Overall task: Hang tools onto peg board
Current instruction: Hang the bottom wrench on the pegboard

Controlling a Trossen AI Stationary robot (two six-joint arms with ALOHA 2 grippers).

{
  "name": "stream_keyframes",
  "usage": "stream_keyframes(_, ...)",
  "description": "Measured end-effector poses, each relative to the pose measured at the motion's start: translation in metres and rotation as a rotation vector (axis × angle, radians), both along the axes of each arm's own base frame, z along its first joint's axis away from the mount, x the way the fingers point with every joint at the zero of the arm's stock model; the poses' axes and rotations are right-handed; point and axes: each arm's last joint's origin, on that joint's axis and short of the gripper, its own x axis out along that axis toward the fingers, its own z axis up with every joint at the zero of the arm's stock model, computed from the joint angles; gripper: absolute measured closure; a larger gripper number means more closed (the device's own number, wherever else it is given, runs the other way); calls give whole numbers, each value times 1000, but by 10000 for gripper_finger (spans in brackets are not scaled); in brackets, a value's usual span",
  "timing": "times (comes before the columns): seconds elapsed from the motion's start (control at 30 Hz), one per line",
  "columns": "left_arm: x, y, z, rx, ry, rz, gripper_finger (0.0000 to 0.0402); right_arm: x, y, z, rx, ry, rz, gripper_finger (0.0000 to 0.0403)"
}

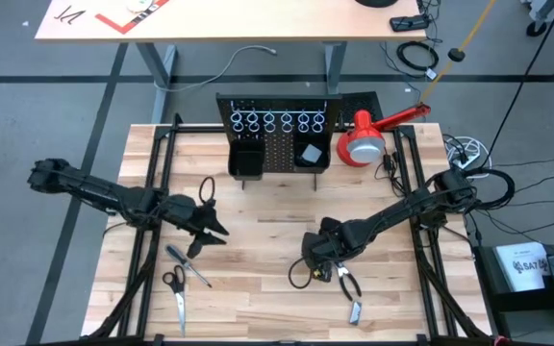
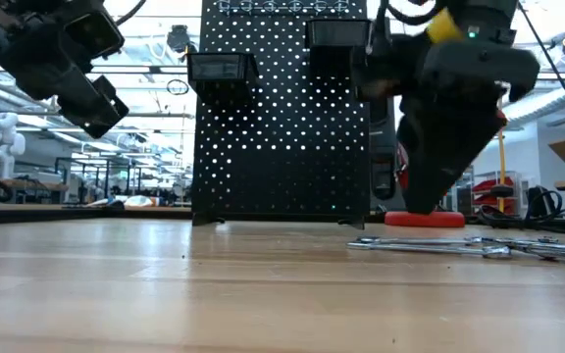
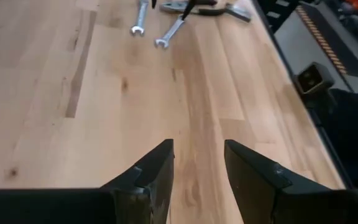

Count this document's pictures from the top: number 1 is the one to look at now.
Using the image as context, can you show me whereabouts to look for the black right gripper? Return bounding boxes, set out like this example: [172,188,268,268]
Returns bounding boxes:
[300,229,339,285]

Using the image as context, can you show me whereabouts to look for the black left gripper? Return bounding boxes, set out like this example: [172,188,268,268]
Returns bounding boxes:
[161,192,231,260]

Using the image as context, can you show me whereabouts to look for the black handled silver pliers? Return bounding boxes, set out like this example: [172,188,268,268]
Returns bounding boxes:
[336,261,363,303]

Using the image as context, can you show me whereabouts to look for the black plastic pegboard bin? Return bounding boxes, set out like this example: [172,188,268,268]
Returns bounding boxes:
[291,132,332,174]
[227,137,265,182]

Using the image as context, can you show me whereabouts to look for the black metal pegboard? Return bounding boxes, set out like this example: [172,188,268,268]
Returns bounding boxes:
[214,91,344,192]

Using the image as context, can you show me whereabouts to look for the red desk lamp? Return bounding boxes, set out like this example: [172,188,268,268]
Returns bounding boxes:
[336,104,432,168]

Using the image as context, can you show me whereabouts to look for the white power strip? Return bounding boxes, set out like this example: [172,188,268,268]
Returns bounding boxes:
[442,134,492,174]

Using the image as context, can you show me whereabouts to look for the black equipment cart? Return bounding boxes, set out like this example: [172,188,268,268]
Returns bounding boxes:
[471,241,554,328]

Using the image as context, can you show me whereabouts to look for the white printed booklet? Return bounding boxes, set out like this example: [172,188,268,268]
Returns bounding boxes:
[491,241,551,293]

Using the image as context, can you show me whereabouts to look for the light wooden desk grey legs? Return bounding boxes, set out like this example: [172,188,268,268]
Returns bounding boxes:
[34,0,427,124]

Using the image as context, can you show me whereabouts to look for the red L-shaped strip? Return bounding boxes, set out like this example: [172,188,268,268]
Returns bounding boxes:
[94,0,170,36]

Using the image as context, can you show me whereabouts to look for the white round tape roll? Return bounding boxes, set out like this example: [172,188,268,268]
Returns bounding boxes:
[125,0,158,13]

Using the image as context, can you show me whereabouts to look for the black flat device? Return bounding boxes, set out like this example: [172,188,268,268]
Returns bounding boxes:
[389,13,431,33]

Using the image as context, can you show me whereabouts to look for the black round base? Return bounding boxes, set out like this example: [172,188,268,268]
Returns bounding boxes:
[353,0,399,9]

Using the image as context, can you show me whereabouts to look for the black cable with yellow tag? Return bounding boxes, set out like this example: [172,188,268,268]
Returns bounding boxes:
[288,257,321,291]

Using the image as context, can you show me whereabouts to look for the black handled screwdriver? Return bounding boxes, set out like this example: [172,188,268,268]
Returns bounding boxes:
[164,244,214,289]

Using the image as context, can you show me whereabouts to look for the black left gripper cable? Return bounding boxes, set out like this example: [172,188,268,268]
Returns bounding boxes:
[198,175,217,206]

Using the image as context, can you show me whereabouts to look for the black handled scissors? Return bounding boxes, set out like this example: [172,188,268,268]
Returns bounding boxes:
[161,263,187,338]

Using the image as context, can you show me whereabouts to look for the black aluminium rig frame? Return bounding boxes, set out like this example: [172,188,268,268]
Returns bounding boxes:
[21,112,504,346]

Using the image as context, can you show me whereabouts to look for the black lamp power cord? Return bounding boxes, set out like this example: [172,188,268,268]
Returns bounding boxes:
[374,152,406,196]

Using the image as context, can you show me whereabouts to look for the chrome hook rail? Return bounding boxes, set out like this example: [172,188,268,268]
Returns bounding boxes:
[230,99,327,116]

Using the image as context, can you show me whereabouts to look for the grey floor cable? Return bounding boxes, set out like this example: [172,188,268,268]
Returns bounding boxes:
[154,44,278,92]

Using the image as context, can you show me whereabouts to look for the thick black cable loop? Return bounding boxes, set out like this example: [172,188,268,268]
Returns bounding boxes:
[468,166,517,211]

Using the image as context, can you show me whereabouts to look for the coiled black cable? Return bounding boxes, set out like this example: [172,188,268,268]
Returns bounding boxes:
[395,40,440,72]

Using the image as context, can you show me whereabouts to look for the yellow cord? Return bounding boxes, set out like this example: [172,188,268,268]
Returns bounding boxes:
[418,0,499,107]

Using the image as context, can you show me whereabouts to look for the long black floor cable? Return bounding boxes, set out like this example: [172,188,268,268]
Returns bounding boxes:
[478,0,554,169]

